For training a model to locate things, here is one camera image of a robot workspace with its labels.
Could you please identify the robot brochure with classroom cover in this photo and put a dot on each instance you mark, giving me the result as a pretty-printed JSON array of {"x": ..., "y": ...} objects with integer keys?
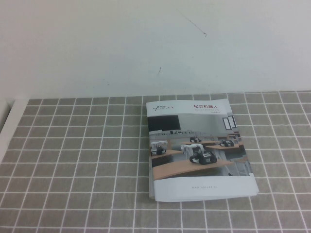
[
  {"x": 233, "y": 122},
  {"x": 194, "y": 145}
]

